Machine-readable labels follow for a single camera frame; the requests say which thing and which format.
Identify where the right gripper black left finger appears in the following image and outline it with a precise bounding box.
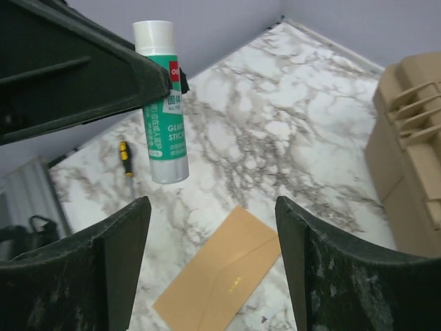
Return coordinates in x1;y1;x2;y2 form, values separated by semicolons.
1;197;152;330

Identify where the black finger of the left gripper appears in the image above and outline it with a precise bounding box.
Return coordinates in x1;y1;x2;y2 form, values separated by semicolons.
1;1;172;145
179;68;189;93

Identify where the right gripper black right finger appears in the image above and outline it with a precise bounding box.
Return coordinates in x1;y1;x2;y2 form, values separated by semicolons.
275;197;440;330

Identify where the green white glue stick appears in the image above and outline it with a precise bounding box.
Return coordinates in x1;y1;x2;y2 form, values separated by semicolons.
133;21;189;184

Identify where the brown paper envelope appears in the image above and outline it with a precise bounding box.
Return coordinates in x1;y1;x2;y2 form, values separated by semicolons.
153;206;280;331

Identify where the small black screwdriver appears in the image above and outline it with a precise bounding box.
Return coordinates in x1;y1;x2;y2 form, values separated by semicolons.
119;141;135;200

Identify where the tan plastic tool case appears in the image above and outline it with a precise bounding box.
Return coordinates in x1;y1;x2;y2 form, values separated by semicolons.
365;52;440;257

